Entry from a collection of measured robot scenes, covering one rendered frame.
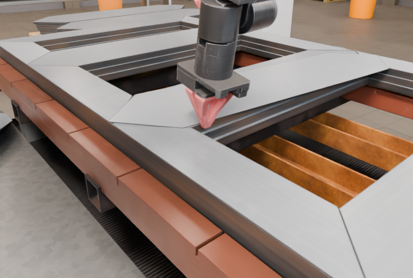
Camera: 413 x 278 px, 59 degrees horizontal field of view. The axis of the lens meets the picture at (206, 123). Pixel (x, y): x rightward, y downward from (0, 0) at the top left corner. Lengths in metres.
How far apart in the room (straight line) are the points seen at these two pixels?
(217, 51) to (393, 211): 0.29
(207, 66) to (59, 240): 0.38
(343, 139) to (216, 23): 0.53
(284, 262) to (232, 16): 0.30
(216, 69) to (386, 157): 0.50
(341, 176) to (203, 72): 0.40
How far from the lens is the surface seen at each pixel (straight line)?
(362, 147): 0.92
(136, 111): 0.66
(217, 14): 0.50
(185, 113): 0.64
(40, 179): 0.86
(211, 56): 0.52
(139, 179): 0.53
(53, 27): 1.69
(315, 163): 0.83
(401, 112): 1.00
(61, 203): 0.77
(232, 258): 0.41
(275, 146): 0.89
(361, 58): 1.05
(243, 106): 0.67
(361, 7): 7.29
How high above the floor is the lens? 1.12
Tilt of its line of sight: 25 degrees down
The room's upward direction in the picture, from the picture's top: straight up
